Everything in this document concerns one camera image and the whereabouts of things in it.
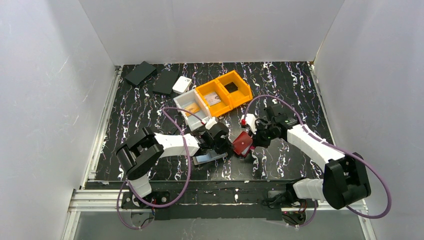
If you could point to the orange card in bin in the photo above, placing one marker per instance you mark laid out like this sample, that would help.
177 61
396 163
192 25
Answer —
193 108

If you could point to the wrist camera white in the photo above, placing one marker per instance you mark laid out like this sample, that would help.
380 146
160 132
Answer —
249 121
211 122

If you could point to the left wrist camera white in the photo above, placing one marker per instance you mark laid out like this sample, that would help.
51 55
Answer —
211 122

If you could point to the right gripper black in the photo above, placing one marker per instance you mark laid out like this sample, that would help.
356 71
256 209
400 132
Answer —
259 138

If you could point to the black flat box right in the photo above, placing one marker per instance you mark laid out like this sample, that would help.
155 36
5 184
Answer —
165 82

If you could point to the black card in bin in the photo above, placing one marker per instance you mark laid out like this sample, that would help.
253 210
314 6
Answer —
231 87

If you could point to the orange bin middle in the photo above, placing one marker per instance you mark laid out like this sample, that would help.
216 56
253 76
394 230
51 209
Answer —
219 109

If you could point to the red leather card holder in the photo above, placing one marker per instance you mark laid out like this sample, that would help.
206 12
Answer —
243 144

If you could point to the id card in bin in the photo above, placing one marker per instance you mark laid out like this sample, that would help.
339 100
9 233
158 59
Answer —
212 98

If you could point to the aluminium rail frame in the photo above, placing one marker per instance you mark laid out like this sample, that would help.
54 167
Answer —
103 200

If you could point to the grey card holder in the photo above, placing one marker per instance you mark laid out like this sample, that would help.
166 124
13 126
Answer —
209 157

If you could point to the black flat box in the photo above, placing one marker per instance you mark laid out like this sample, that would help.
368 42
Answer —
165 82
140 73

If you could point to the orange bin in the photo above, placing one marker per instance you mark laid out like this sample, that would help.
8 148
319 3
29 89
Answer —
238 90
219 109

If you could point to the black flat box left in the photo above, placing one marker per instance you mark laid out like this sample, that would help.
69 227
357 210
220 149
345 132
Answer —
140 73

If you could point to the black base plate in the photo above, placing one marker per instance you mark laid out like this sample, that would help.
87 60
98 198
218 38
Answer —
222 199

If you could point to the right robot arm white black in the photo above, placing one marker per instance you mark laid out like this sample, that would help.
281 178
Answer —
345 179

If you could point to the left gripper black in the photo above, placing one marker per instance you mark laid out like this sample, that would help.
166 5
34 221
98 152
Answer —
219 145

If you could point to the white small box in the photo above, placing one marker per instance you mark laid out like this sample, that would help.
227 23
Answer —
182 85

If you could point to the white plastic bin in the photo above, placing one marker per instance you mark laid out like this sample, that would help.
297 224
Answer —
192 102

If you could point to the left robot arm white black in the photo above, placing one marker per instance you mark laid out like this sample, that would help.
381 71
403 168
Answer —
140 152

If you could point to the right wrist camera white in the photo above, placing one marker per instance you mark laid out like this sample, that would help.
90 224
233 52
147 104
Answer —
249 121

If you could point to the orange bin right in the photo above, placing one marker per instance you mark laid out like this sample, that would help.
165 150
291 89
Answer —
238 90

